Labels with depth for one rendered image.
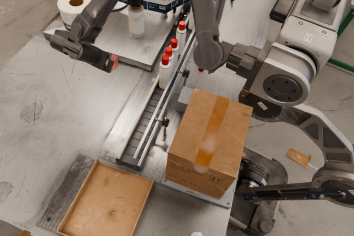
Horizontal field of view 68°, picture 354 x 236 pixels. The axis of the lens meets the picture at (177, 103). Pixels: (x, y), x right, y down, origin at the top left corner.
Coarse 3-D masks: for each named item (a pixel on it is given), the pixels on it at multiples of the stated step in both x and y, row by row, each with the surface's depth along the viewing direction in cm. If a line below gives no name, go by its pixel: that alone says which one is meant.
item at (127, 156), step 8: (192, 40) 155; (184, 56) 147; (176, 72) 140; (160, 88) 133; (152, 96) 130; (160, 96) 130; (152, 104) 127; (144, 112) 124; (152, 112) 124; (160, 112) 125; (144, 120) 121; (136, 128) 119; (144, 128) 119; (152, 128) 120; (136, 136) 116; (128, 144) 114; (136, 144) 114; (144, 144) 115; (128, 152) 112; (120, 160) 110; (128, 160) 110; (136, 160) 110
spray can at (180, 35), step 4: (180, 24) 131; (184, 24) 131; (180, 28) 133; (184, 28) 134; (176, 32) 136; (180, 32) 134; (184, 32) 134; (176, 36) 137; (180, 36) 136; (184, 36) 137; (180, 40) 138; (184, 40) 139; (180, 44) 140; (180, 48) 143; (180, 52) 145
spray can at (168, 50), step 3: (165, 48) 120; (168, 48) 120; (171, 48) 121; (165, 51) 121; (168, 51) 120; (171, 51) 120; (165, 54) 122; (168, 54) 121; (171, 54) 122; (171, 57) 123; (171, 60) 124; (171, 63) 125; (171, 66) 127; (171, 69) 129; (171, 72) 131
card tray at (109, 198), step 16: (96, 160) 110; (96, 176) 110; (112, 176) 110; (128, 176) 111; (80, 192) 103; (96, 192) 106; (112, 192) 106; (128, 192) 107; (144, 192) 107; (80, 208) 102; (96, 208) 103; (112, 208) 103; (128, 208) 103; (64, 224) 98; (80, 224) 99; (96, 224) 99; (112, 224) 100; (128, 224) 100
